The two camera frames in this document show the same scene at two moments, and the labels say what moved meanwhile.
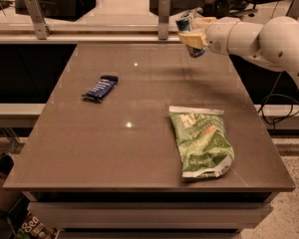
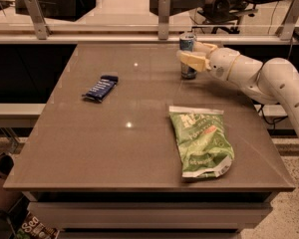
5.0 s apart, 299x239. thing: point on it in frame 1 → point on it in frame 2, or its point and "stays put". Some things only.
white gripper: (217, 35) → (221, 64)
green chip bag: (204, 141) stays put
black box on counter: (67, 2) stays put
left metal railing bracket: (37, 16) stays put
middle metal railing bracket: (164, 15) stays put
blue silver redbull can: (183, 24) → (187, 42)
